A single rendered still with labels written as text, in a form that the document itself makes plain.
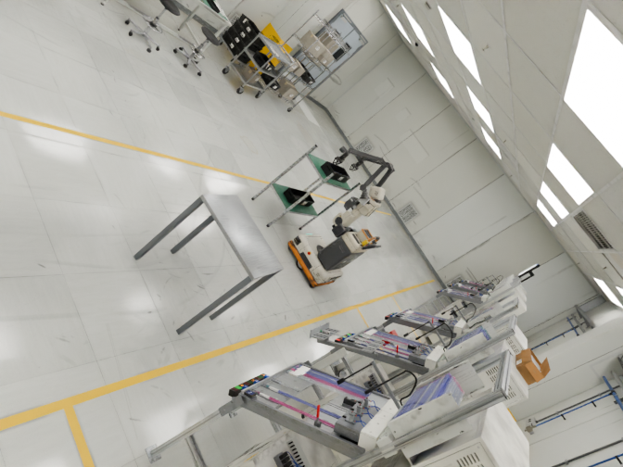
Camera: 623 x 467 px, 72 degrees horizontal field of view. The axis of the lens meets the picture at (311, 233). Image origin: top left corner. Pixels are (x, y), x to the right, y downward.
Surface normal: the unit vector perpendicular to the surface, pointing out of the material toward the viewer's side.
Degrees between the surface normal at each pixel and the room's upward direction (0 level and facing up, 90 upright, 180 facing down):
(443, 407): 90
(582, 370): 90
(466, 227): 90
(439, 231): 90
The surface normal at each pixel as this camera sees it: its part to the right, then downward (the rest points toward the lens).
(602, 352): -0.44, -0.04
